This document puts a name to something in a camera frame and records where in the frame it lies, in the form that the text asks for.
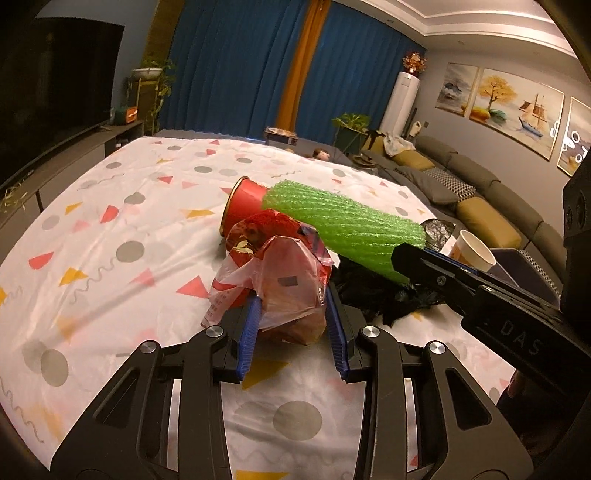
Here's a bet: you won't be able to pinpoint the dried grass stalks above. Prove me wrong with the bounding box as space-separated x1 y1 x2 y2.
0 185 24 209

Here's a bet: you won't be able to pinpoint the grey television cabinet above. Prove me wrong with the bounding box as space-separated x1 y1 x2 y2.
0 121 145 259

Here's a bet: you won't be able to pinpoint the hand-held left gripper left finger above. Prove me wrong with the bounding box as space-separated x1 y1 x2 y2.
50 295 264 480

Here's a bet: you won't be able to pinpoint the red paper cup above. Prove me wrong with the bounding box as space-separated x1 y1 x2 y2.
221 176 278 241

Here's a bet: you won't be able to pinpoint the black plastic bag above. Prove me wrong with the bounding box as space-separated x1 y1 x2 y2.
330 219 458 328

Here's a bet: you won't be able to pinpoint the orange flower arrangement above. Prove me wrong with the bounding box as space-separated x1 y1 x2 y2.
402 52 428 75

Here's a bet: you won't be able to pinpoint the orange curtain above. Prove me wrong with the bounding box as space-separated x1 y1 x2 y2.
277 0 331 132

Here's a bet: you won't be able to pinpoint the black television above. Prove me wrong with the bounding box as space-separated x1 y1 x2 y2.
0 18 125 185

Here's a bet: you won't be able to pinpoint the purple sky painting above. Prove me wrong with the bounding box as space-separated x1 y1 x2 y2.
556 97 591 178

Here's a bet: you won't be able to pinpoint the printed cardboard box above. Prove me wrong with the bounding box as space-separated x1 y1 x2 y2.
264 128 298 146

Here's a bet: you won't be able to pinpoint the orange printed paper cup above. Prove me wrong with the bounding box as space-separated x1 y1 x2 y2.
448 229 497 273

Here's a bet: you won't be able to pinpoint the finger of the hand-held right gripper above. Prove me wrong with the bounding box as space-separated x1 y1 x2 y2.
426 248 561 311
392 242 481 317

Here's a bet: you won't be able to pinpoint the wooden plant stand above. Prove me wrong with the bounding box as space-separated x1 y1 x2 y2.
127 78 160 134

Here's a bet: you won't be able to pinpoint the sailboat and tree painting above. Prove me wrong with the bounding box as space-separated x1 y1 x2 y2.
468 68 565 161

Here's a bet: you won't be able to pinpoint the grey plastic bin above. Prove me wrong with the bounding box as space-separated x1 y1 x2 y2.
489 248 561 305

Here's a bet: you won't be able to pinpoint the dark grey sofa cushion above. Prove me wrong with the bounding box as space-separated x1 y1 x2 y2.
392 166 444 204

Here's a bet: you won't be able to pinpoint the grey sofa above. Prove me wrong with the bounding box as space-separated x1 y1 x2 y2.
344 134 564 296

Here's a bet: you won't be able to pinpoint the small landscape painting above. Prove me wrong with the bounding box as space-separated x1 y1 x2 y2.
435 63 478 117

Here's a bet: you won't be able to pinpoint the leafy green plant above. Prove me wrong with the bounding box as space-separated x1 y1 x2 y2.
332 113 372 134

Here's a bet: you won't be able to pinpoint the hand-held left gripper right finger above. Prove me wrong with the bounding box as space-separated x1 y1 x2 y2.
323 288 536 480

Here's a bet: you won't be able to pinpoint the green foam net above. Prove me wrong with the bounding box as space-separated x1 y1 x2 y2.
261 180 426 284

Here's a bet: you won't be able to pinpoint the white standing air conditioner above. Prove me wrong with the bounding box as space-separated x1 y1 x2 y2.
379 71 421 137

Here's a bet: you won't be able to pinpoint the black and white patterned cushion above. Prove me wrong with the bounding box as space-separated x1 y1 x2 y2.
526 251 561 292
422 167 476 199

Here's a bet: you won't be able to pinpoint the white garment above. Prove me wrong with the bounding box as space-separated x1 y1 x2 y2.
383 133 416 155

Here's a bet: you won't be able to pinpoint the red and white plastic bag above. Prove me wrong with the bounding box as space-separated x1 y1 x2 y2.
202 210 335 347

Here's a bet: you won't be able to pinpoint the trailing green plant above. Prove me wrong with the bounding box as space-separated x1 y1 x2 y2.
134 58 177 137

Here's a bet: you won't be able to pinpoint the dark green plant pot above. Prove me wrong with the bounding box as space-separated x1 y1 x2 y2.
339 127 368 155

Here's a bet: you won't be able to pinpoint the yellow sofa cushion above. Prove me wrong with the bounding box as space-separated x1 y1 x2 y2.
455 198 522 250
392 150 435 169

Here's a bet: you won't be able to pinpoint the patterned white tablecloth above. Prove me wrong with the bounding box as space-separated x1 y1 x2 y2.
0 134 518 480

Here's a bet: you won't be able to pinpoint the blue curtain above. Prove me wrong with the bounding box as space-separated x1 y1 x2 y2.
157 0 310 139
295 0 428 148

